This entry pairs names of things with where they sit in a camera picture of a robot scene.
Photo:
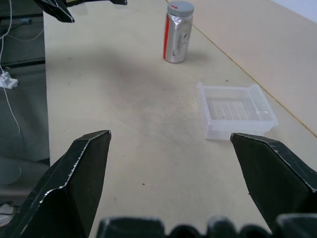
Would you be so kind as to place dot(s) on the white plastic connector block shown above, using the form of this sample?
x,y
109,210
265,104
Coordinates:
x,y
7,80

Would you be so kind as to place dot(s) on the grey plastic jar lid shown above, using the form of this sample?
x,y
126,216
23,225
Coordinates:
x,y
180,9

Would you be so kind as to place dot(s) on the white grey shoe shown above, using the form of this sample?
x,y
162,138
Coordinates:
x,y
6,213

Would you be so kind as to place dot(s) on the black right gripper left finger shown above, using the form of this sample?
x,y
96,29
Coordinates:
x,y
74,188

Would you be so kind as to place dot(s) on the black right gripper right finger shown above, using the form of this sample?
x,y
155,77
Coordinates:
x,y
275,178

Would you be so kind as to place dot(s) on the silver red can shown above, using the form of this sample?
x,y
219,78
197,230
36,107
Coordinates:
x,y
177,41

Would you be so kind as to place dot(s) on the clear plastic tray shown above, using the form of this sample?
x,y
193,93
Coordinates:
x,y
235,111

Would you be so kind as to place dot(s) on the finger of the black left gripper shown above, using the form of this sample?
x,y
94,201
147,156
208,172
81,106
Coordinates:
x,y
58,11
119,2

